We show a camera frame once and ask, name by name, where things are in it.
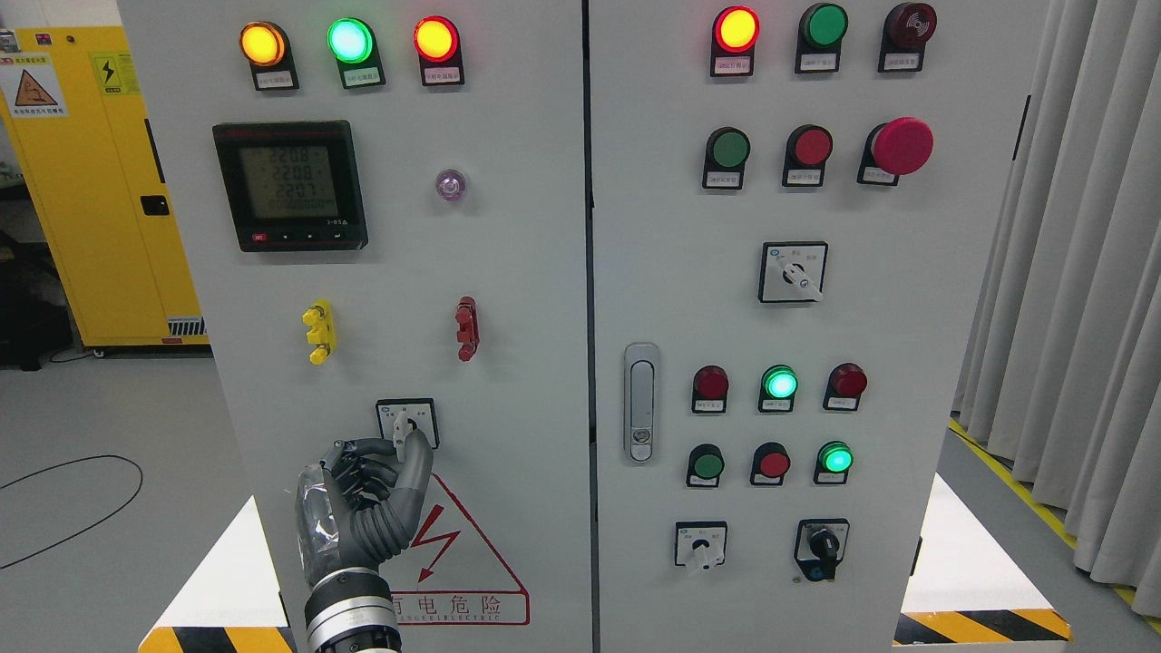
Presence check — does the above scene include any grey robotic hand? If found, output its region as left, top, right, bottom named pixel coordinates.
left=295, top=426, right=433, bottom=587

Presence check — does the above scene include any white rotary light switch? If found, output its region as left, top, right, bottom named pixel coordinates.
left=375, top=397, right=440, bottom=450

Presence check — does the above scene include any amber indicator light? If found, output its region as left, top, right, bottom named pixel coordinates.
left=239, top=21, right=300, bottom=93

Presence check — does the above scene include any red electric hazard sticker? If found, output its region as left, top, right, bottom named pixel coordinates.
left=381, top=474, right=531, bottom=627

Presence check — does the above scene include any yellow terminal connector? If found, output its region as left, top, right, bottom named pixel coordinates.
left=301, top=300, right=337, bottom=366

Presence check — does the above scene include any red terminal connector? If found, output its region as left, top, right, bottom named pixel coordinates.
left=454, top=295, right=481, bottom=361

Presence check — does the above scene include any black digital power meter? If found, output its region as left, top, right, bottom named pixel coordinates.
left=212, top=120, right=368, bottom=253

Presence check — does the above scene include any small clear lamp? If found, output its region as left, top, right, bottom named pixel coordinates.
left=435, top=168, right=469, bottom=202

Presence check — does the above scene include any white rotary selector lower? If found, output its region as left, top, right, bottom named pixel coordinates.
left=673, top=521, right=728, bottom=574

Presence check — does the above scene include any white rotary selector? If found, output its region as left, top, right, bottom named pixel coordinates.
left=673, top=521, right=728, bottom=574
left=757, top=241, right=829, bottom=304

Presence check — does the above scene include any green push button lower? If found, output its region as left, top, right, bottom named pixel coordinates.
left=686, top=443, right=724, bottom=488

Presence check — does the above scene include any black equipment at left edge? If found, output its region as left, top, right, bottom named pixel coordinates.
left=1, top=180, right=75, bottom=372

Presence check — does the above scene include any dark red indicator left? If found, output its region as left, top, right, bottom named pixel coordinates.
left=691, top=366, right=730, bottom=414

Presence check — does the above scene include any dark red indicator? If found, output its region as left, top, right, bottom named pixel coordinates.
left=691, top=366, right=730, bottom=414
left=824, top=361, right=868, bottom=412

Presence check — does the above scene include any grey electrical control cabinet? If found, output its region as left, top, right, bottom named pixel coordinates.
left=118, top=1, right=1050, bottom=652

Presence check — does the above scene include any red push button lower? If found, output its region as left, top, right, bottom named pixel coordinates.
left=749, top=442, right=791, bottom=487

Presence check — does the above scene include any red push button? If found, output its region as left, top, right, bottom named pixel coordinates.
left=749, top=442, right=791, bottom=487
left=781, top=124, right=834, bottom=189

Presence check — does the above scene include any green lit indicator middle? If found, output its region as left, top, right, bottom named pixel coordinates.
left=757, top=364, right=799, bottom=414

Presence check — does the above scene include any green indicator light top left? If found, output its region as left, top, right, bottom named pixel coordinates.
left=327, top=17, right=385, bottom=89

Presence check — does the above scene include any red indicator light top left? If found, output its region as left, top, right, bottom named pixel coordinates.
left=412, top=15, right=466, bottom=87

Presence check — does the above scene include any green lit push button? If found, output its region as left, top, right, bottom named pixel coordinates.
left=813, top=442, right=854, bottom=486

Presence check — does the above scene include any white rotary selector upper right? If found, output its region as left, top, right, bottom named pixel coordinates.
left=757, top=241, right=829, bottom=304

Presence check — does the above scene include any yellow safety storage cabinet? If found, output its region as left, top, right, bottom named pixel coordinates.
left=3, top=26, right=209, bottom=350

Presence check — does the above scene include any dark red indicator right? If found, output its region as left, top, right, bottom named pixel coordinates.
left=824, top=361, right=868, bottom=412

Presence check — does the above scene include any green push button upper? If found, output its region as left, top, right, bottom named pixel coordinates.
left=701, top=125, right=751, bottom=191

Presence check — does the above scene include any red push button upper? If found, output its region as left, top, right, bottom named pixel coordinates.
left=781, top=124, right=834, bottom=189

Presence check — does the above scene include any red lit indicator right door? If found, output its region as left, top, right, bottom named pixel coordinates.
left=709, top=5, right=760, bottom=78

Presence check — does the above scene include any red emergency stop button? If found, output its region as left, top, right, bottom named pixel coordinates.
left=854, top=116, right=933, bottom=187

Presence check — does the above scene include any green unlit indicator top right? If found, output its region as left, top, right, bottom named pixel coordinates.
left=795, top=3, right=849, bottom=74

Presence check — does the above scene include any grey curtain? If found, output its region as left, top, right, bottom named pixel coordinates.
left=953, top=1, right=1160, bottom=617

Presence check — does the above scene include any dark red buzzer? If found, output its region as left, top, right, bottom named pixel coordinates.
left=878, top=3, right=938, bottom=73

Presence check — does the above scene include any black cable on floor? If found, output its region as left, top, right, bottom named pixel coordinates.
left=0, top=454, right=145, bottom=572

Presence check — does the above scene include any silver door handle lock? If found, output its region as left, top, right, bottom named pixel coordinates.
left=623, top=342, right=659, bottom=464

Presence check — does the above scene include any black key selector switch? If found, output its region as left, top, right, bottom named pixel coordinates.
left=795, top=518, right=850, bottom=582

